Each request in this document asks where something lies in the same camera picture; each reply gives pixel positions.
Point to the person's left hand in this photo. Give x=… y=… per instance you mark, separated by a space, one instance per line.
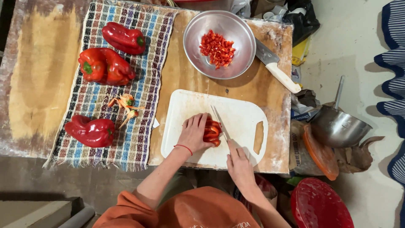
x=193 y=136

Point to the person's right hand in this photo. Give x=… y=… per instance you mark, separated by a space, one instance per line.
x=242 y=171

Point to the sliced red pepper piece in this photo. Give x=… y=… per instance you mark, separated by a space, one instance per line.
x=213 y=133

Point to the small kitchen knife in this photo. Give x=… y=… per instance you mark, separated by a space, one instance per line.
x=220 y=122

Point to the white paper scrap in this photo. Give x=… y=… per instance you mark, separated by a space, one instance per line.
x=155 y=123

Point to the white plastic cutting board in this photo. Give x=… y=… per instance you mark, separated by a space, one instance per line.
x=240 y=114

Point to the person's orange shirt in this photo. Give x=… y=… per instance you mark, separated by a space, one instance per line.
x=202 y=209

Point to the printed brown paper bag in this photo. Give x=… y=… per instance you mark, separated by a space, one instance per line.
x=297 y=152

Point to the small pepper core scrap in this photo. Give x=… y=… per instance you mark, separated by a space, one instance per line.
x=130 y=116

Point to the pepper core with green stem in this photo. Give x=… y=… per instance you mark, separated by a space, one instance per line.
x=126 y=101

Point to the orange plastic lid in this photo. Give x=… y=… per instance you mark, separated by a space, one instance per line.
x=321 y=155

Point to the multicoloured checked woven cloth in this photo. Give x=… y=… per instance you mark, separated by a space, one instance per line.
x=152 y=63

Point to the crumpled plastic packaging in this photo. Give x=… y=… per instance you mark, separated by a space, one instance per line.
x=302 y=104

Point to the heap of diced red pepper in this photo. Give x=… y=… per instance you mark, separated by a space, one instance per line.
x=218 y=49

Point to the large lobed red bell pepper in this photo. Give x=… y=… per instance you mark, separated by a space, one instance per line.
x=110 y=66

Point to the crumpled brown paper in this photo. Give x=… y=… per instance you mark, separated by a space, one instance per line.
x=357 y=155

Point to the round metal bowl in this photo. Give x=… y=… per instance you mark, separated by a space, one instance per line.
x=218 y=22

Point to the long red bell pepper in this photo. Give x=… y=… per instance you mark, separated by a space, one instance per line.
x=121 y=37

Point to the yellow packet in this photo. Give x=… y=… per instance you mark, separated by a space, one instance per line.
x=300 y=50

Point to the grey roll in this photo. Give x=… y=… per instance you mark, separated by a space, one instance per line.
x=77 y=218

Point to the heap of white containers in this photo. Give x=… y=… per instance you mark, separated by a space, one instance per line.
x=273 y=14

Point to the black plastic bag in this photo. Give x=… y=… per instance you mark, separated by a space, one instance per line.
x=300 y=19

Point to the blue white striped fabric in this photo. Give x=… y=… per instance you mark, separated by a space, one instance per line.
x=395 y=63

